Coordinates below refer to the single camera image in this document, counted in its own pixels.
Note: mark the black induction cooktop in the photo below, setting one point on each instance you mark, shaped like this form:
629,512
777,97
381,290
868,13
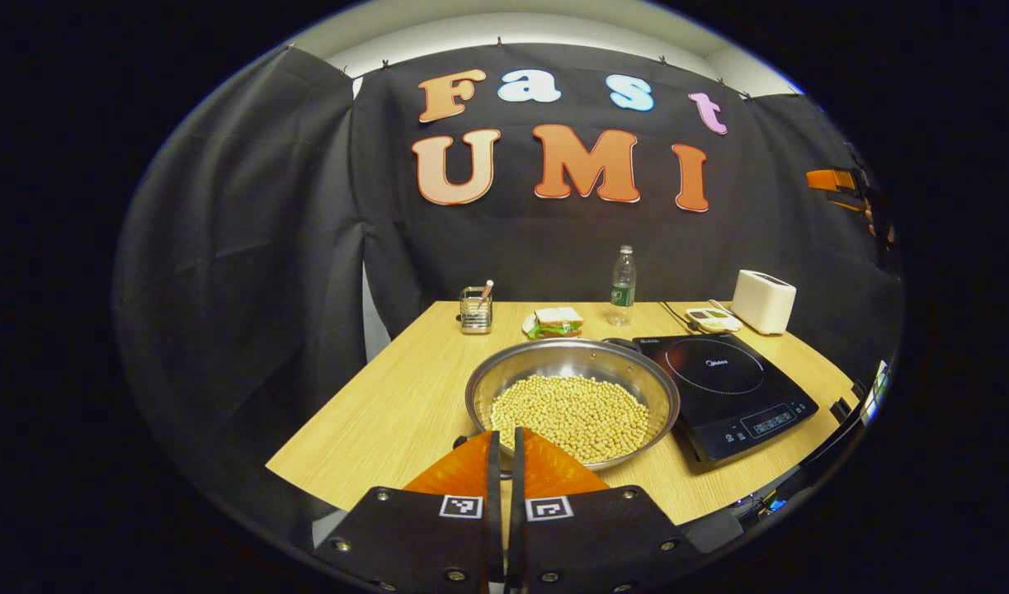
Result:
719,371

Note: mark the black backdrop cloth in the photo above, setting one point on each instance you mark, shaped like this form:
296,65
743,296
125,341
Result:
248,247

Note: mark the steel pot with soybeans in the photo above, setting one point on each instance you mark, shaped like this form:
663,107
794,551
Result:
570,363

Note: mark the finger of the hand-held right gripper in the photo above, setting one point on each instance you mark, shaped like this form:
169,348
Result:
830,180

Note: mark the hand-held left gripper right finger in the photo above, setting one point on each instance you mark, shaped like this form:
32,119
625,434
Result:
518,495

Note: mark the clear plastic water bottle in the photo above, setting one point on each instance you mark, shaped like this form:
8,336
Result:
622,289

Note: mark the white toaster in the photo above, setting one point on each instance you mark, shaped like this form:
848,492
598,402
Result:
764,301

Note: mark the small white plate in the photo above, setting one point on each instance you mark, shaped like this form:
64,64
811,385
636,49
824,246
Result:
527,327

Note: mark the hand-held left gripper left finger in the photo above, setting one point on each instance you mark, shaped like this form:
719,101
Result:
494,495

